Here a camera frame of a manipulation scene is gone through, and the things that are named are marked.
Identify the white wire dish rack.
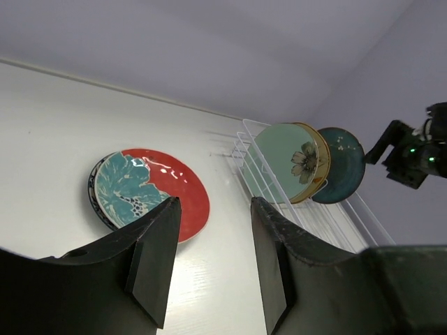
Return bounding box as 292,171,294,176
230,119,395,252

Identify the dark teal brown-rimmed plate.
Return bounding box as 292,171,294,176
312,127,366,204

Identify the blue floral white plate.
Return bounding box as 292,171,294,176
87,154,117,231

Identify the red plate teal flower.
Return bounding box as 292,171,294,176
94,148,210,243

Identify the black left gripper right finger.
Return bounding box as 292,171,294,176
251,198,446,334

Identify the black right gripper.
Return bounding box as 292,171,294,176
365,102,446,189

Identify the light green plate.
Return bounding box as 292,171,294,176
242,124,312,203

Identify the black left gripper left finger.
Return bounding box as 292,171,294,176
1,197,182,334

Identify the yellow cream plate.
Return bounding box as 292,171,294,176
290,122,331,204

